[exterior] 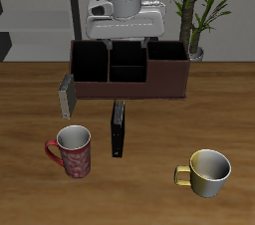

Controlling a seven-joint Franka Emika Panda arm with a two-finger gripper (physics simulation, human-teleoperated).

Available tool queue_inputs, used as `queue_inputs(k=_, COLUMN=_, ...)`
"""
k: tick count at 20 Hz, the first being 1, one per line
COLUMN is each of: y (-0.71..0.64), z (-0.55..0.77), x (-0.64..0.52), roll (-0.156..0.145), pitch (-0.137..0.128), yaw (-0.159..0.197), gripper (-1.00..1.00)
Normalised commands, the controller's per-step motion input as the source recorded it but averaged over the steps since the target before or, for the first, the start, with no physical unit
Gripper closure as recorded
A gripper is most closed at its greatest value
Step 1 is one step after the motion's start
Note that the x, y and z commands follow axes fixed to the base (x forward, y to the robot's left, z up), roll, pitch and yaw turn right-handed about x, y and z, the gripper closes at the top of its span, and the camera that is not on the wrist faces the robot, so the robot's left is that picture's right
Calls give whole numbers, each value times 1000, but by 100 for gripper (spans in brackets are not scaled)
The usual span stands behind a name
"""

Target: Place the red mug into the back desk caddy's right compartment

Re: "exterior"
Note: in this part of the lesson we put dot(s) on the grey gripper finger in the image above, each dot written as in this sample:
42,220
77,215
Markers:
144,43
108,44

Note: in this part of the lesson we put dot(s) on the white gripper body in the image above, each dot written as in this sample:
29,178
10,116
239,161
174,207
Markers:
126,27

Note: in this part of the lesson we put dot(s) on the red patterned mug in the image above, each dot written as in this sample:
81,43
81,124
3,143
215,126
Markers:
73,152

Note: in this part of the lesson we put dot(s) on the green pot plant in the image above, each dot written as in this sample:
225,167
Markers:
196,13

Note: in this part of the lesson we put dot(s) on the yellow mug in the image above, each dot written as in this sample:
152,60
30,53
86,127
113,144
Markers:
207,172

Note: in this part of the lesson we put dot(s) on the dark brown desk caddy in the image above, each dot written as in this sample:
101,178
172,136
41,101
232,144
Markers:
132,69

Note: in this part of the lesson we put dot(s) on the grey standing book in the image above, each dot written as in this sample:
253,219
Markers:
67,97

